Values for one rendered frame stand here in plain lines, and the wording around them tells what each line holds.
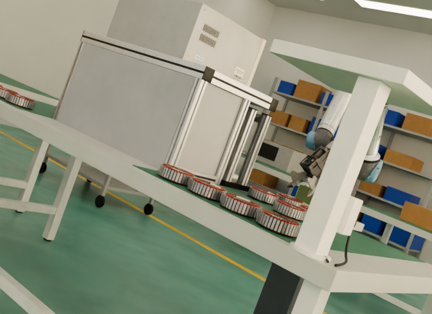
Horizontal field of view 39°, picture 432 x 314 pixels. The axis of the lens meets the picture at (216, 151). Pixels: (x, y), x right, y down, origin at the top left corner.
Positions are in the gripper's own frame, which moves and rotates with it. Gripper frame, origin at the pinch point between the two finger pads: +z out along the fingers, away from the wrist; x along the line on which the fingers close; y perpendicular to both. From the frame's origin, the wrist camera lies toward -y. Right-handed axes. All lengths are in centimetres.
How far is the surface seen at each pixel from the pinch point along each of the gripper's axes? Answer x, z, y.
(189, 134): 11, 21, 52
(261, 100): 0.2, -9.7, 39.2
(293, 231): 69, 26, 36
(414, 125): -456, -319, -334
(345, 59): 78, -6, 65
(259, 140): -5.2, -1.6, 25.2
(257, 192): 10.8, 14.6, 18.3
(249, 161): -5.6, 6.3, 21.6
